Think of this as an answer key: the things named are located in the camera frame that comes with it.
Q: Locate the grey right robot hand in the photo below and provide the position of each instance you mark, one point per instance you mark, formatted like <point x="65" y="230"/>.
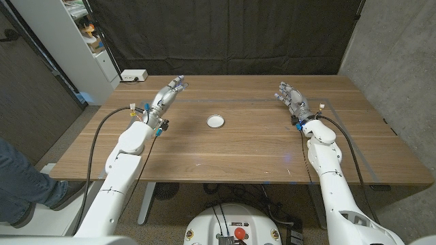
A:
<point x="297" y="102"/>

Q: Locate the black curtain stand pole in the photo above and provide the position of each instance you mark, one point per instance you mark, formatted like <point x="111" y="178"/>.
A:
<point x="102" y="39"/>

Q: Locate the dark wooden door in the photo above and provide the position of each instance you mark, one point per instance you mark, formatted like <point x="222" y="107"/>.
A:
<point x="30" y="102"/>

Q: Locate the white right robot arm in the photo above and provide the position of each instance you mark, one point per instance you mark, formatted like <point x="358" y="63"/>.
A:
<point x="332" y="183"/>

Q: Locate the small cardboard box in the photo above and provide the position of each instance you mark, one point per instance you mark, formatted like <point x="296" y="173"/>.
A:
<point x="97" y="45"/>

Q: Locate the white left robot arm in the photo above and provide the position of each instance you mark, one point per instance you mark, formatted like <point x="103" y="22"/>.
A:
<point x="119" y="170"/>

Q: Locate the red emergency stop button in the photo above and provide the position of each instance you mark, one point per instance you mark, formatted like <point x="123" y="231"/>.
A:
<point x="240" y="233"/>

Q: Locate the white power strip box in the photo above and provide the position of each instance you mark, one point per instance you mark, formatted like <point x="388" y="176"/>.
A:
<point x="134" y="75"/>

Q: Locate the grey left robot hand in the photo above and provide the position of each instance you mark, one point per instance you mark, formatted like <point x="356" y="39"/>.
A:
<point x="163" y="100"/>

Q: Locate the white round jar lid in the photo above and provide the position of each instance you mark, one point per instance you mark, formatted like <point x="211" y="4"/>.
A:
<point x="215" y="121"/>

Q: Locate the orange toy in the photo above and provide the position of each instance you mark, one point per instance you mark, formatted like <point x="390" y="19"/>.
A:
<point x="89" y="30"/>

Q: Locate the dark grey shoe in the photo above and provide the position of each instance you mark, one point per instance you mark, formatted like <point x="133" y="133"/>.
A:
<point x="69" y="194"/>
<point x="24" y="217"/>

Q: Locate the person's leg in blue jeans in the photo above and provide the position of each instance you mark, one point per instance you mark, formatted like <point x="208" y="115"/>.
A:
<point x="20" y="183"/>

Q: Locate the white shelf cabinet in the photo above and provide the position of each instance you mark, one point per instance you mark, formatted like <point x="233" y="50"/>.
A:
<point x="68" y="51"/>

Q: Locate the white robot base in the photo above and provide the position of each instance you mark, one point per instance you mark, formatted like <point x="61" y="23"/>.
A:
<point x="255" y="217"/>

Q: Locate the black round floor fan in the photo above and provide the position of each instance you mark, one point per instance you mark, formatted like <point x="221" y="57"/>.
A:
<point x="166" y="190"/>

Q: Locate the black backdrop curtain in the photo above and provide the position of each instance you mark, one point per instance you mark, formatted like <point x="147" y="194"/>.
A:
<point x="221" y="34"/>

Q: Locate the black power adapter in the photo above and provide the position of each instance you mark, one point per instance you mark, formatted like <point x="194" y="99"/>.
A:
<point x="294" y="234"/>

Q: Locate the white table leg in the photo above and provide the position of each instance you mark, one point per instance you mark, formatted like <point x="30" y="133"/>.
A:
<point x="316" y="204"/>
<point x="146" y="204"/>

